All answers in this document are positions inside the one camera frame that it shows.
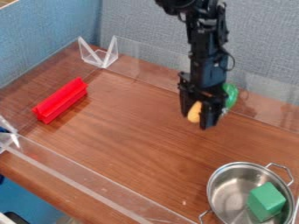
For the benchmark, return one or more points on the yellow green toy corn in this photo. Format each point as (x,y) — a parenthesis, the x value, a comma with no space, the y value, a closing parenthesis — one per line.
(232,91)

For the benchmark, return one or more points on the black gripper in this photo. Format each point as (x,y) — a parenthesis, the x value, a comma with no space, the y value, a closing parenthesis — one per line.
(211,97)

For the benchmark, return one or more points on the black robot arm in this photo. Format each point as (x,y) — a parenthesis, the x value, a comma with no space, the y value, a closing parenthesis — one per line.
(201,85)

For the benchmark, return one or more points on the clear acrylic barrier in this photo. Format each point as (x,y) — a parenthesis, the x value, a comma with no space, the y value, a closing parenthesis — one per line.
(266,100)
(83,193)

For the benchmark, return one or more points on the red plastic block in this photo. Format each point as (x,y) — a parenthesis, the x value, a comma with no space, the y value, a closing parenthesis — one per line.
(53,105)

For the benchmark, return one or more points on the clear acrylic corner bracket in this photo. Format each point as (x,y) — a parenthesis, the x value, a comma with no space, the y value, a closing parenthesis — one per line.
(99,58)

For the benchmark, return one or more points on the silver metal pot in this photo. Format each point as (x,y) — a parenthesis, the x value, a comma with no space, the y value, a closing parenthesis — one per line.
(228,188)

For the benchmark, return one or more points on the green wooden cube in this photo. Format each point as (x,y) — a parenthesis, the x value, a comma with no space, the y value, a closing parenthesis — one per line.
(266,201)

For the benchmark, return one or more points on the clear acrylic back barrier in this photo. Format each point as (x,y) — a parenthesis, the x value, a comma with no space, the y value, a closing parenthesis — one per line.
(266,100)

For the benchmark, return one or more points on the clear acrylic left bracket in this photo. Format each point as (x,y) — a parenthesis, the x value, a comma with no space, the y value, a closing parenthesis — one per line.
(8,135)

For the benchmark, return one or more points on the clear acrylic front barrier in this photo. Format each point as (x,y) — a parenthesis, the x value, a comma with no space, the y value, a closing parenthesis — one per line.
(83,193)

